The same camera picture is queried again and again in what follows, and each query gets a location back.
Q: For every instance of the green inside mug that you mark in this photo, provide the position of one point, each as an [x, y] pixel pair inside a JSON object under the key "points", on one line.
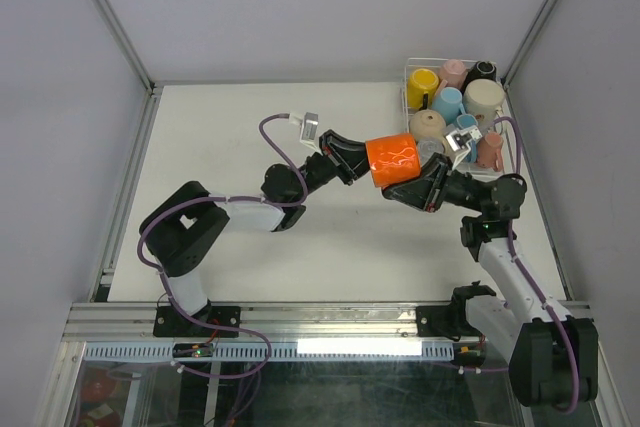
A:
{"points": [[483, 98]]}

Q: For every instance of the white light-blue mug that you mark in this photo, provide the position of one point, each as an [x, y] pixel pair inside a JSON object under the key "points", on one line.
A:
{"points": [[448, 103]]}

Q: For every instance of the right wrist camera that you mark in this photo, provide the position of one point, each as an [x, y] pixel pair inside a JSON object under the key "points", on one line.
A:
{"points": [[462, 143]]}

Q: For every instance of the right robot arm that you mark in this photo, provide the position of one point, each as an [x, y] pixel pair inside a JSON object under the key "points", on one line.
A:
{"points": [[552, 355]]}

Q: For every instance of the blue mug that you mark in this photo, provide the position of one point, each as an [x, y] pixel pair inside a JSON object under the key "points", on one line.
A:
{"points": [[467, 124]]}

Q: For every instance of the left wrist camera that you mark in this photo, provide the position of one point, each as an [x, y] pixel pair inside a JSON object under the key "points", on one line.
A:
{"points": [[307, 124]]}

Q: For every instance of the black mug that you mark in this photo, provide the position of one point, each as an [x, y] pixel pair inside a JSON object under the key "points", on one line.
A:
{"points": [[486, 70]]}

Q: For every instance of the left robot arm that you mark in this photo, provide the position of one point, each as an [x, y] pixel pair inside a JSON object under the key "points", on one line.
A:
{"points": [[182, 230]]}

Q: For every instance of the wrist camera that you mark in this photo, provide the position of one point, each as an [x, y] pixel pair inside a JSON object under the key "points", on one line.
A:
{"points": [[462, 143], [307, 124]]}

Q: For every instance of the yellow mug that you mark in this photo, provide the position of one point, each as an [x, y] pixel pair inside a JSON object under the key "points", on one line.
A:
{"points": [[421, 82]]}

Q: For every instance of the white cable duct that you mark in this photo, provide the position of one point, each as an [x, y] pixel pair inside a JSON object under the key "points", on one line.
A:
{"points": [[303, 350]]}

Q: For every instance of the clear plastic cup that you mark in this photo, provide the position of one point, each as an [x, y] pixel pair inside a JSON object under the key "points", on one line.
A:
{"points": [[429, 146]]}

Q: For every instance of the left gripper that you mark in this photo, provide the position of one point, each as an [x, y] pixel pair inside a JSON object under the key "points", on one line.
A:
{"points": [[351, 159]]}

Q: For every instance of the orange mug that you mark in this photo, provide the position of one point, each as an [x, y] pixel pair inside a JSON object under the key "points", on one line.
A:
{"points": [[393, 159]]}

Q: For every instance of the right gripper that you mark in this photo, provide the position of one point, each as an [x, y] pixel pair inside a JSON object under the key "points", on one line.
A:
{"points": [[426, 194]]}

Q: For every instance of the aluminium mounting rail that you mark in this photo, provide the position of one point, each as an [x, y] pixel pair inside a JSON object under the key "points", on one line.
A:
{"points": [[278, 321]]}

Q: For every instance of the beige mug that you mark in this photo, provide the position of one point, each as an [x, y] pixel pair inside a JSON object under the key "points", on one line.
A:
{"points": [[427, 123]]}

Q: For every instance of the clear dish rack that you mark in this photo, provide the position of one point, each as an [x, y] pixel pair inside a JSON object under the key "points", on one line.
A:
{"points": [[503, 128]]}

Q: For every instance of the pink patterned mug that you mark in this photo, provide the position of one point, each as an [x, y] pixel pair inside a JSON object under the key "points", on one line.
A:
{"points": [[489, 152]]}

